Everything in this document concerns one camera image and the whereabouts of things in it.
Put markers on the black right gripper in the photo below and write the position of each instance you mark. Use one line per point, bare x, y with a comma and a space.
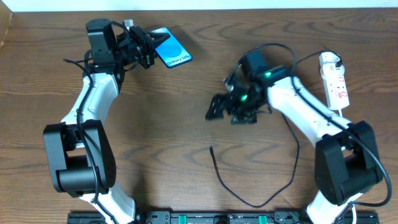
232, 107

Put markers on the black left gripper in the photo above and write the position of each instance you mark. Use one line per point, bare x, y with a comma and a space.
147, 50

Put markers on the blue screen Samsung smartphone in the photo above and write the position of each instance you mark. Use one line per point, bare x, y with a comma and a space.
172, 52

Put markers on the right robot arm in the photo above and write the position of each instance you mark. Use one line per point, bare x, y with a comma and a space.
347, 162

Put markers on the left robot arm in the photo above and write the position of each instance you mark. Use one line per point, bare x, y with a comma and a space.
79, 155

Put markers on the white USB charger adapter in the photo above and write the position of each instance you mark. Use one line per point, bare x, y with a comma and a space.
330, 62

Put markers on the white power strip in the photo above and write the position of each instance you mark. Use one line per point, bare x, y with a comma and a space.
335, 86

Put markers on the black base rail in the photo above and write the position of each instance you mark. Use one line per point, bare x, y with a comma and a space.
165, 217

